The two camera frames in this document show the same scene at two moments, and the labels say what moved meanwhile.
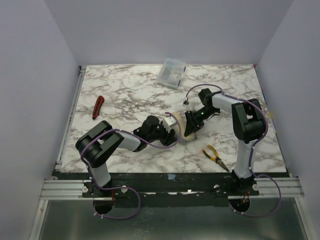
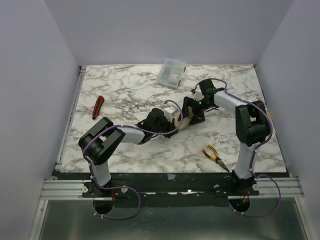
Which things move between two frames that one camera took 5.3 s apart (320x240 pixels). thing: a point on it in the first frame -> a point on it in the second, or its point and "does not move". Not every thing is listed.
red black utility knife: (99, 102) does not move
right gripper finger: (191, 126) -> (195, 120)
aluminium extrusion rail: (272, 187) does not move
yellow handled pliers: (217, 159) does not move
